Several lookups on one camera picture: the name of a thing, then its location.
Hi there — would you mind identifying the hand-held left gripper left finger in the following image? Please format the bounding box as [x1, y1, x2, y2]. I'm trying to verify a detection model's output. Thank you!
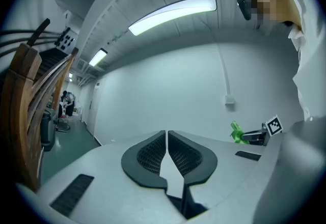
[38, 130, 188, 224]

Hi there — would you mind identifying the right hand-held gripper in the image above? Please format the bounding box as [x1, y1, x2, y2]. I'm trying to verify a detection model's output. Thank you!
[241, 115, 284, 146]

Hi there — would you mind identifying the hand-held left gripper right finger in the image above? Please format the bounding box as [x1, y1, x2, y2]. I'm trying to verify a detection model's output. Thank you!
[167, 130, 266, 220]

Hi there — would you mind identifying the green cloth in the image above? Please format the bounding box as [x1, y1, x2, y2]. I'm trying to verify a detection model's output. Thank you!
[230, 120, 250, 145]

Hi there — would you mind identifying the white round table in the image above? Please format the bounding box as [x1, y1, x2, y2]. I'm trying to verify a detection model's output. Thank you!
[159, 153, 184, 199]

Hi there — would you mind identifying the white door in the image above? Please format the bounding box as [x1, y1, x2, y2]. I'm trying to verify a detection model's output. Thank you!
[86, 82, 102, 138]

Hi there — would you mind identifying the grey floor cart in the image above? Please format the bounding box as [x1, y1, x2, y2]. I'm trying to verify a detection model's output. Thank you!
[55, 117, 71, 132]

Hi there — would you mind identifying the black bag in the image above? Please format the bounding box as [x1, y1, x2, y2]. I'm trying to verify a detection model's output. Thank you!
[40, 109, 56, 151]

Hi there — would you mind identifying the person's white shirt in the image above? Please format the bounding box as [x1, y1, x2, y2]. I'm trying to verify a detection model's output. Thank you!
[287, 0, 326, 122]

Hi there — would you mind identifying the long ceiling light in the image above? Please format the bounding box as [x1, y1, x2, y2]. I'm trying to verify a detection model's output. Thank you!
[128, 0, 218, 37]
[88, 48, 108, 67]

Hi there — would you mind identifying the person's head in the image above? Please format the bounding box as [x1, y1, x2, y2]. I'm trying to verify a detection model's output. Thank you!
[246, 0, 304, 31]

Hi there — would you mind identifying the white wall conduit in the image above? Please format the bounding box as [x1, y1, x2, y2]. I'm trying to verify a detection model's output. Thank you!
[215, 42, 232, 96]

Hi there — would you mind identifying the black head-worn camera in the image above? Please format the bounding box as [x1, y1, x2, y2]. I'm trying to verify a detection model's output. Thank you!
[236, 0, 253, 21]

